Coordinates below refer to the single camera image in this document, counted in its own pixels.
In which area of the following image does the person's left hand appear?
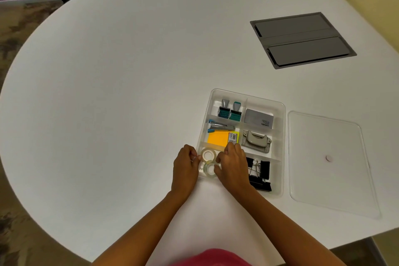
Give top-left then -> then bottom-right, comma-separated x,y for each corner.
171,144 -> 202,197

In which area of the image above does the person's right hand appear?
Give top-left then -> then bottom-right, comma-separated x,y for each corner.
214,142 -> 252,194

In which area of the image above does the clear tape roll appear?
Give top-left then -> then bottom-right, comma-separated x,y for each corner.
201,147 -> 218,162
198,160 -> 219,179

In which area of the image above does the person's right forearm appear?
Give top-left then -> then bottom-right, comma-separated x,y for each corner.
231,185 -> 347,266

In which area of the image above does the person's left forearm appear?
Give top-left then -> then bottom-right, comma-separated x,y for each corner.
92,190 -> 191,266

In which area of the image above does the yellow sticky note pad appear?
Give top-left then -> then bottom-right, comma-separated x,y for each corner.
207,131 -> 240,148

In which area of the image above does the grey and blue stapler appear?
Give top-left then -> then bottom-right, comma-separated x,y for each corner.
208,122 -> 236,133

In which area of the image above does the grey metal hole punch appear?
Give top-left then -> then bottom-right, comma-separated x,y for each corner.
241,130 -> 272,154

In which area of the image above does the grey staple box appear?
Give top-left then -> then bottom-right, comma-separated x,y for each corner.
244,108 -> 275,129

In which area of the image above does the clear plastic organizer tray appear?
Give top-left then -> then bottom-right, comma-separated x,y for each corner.
196,88 -> 286,198

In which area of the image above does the pink shirt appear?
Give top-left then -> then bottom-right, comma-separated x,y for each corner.
168,248 -> 254,266

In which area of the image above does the clear plastic tray lid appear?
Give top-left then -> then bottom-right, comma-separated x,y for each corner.
287,111 -> 381,220

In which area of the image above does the teal handled stamp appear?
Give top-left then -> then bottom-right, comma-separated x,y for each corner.
229,101 -> 243,121

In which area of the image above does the grey handled stamp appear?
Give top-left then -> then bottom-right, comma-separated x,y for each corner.
218,99 -> 231,118

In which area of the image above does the grey table cable hatch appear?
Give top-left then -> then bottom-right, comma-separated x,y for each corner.
250,12 -> 357,70

